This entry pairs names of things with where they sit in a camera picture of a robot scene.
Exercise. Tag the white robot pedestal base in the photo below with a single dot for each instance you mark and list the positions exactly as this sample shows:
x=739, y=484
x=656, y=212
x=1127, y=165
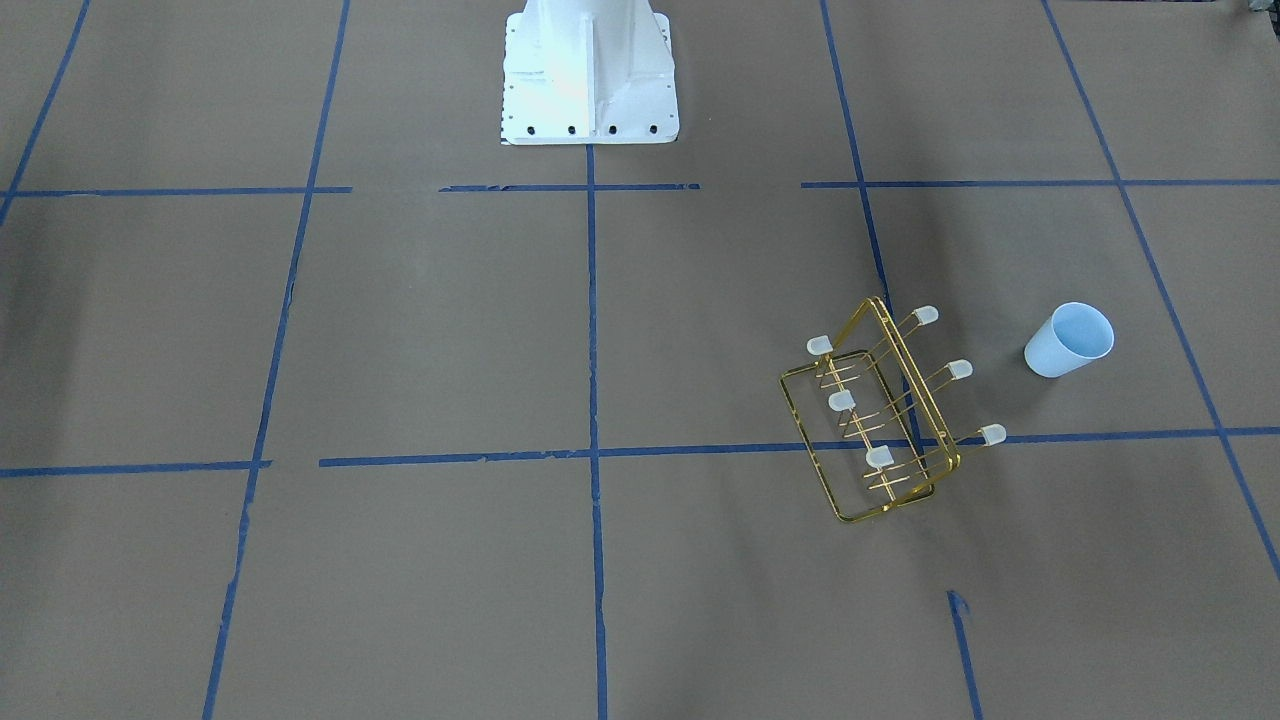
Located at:
x=580, y=72

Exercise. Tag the light blue plastic cup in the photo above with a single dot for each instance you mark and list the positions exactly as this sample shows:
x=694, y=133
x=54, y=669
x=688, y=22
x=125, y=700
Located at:
x=1074, y=335

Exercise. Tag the gold wire cup holder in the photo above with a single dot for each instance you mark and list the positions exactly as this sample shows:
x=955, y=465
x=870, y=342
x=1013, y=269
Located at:
x=864, y=392

